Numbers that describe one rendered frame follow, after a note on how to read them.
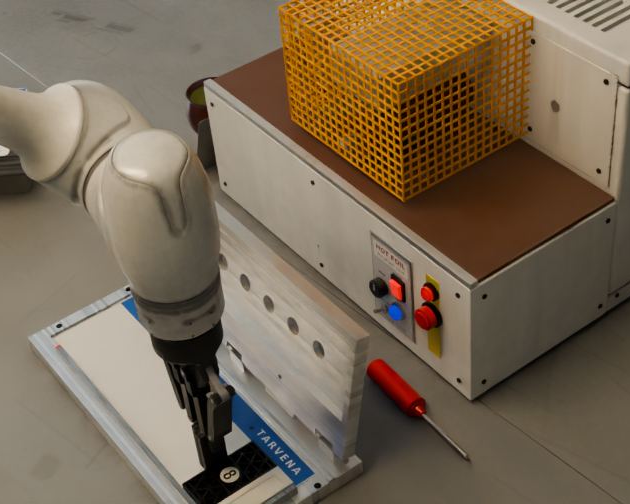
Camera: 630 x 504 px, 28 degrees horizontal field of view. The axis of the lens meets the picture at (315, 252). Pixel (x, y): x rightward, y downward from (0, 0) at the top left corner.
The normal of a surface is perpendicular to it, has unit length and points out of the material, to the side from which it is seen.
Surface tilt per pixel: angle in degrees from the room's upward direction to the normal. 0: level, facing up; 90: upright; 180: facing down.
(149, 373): 0
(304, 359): 79
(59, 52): 0
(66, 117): 30
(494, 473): 0
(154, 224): 83
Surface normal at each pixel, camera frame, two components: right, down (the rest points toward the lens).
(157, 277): -0.07, 0.73
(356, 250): -0.80, 0.44
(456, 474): -0.08, -0.75
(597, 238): 0.59, 0.50
